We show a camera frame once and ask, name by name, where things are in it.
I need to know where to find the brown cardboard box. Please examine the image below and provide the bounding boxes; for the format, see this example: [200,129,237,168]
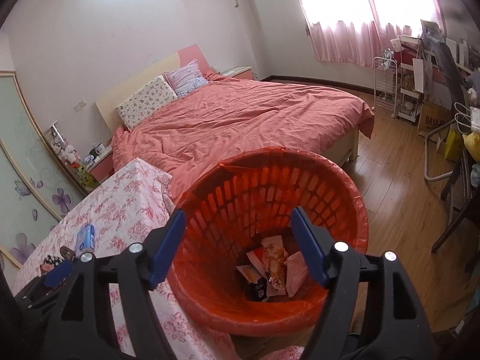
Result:
[417,102,453,137]

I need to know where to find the salmon pink bed duvet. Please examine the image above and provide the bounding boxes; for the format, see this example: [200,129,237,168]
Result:
[112,73,374,201]

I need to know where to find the white shelf cart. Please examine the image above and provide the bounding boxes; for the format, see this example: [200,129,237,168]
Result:
[391,35,425,125]

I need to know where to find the far bedside nightstand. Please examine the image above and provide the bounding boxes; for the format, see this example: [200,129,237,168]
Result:
[221,67,254,80]

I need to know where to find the plush toy display tube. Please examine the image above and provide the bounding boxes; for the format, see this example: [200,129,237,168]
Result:
[45,121,98,194]

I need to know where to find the white wire rack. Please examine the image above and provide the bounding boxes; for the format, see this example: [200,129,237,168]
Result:
[373,49,398,118]

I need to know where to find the beige pink headboard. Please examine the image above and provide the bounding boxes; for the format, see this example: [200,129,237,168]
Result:
[95,44,210,134]

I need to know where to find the striped pink pillow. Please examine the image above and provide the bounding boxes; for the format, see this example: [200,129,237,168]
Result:
[163,59,208,98]

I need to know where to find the pink window curtain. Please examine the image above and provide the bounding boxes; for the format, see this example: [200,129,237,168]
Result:
[298,0,441,68]

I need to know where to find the red plastic laundry basket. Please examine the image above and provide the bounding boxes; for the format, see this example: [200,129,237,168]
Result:
[168,148,368,336]

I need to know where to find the floral pink tablecloth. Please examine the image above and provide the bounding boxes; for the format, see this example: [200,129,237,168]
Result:
[12,157,305,360]

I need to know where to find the blue tissue pack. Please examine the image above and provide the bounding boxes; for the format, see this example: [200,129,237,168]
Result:
[75,223,95,257]

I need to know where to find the glass floral wardrobe doors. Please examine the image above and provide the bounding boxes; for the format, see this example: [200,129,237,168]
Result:
[0,72,86,283]

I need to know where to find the pink white nightstand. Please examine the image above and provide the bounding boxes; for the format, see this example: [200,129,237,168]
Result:
[87,146,115,183]

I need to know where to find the white mug on nightstand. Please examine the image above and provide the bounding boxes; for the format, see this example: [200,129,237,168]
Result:
[94,143,105,155]

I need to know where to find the white wall outlet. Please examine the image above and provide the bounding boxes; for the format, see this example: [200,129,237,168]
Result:
[74,99,86,112]

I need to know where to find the floral white pillow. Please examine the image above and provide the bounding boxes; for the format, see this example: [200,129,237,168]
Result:
[115,76,178,132]

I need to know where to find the trash wrappers in basket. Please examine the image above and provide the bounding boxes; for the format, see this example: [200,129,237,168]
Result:
[236,235,308,302]

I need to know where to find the white metal chair frame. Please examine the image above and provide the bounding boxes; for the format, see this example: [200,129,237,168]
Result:
[423,119,454,184]

